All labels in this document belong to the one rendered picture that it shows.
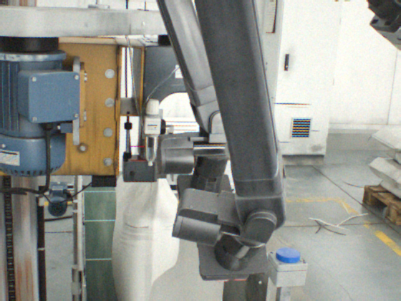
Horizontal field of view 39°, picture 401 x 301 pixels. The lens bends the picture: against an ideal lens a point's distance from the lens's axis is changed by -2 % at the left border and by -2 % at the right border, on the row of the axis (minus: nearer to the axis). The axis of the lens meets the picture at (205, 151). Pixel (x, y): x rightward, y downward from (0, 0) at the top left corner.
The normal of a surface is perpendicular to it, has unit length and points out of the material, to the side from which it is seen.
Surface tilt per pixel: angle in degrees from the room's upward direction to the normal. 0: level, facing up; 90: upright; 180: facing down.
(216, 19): 118
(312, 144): 90
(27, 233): 90
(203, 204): 29
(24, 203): 90
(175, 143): 88
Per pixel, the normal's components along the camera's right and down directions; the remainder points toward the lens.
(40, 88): 0.60, 0.25
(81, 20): 0.77, 0.22
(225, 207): 0.23, -0.70
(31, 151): 0.33, 0.29
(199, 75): 0.14, 0.11
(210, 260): 0.18, -0.48
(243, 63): -0.06, 0.67
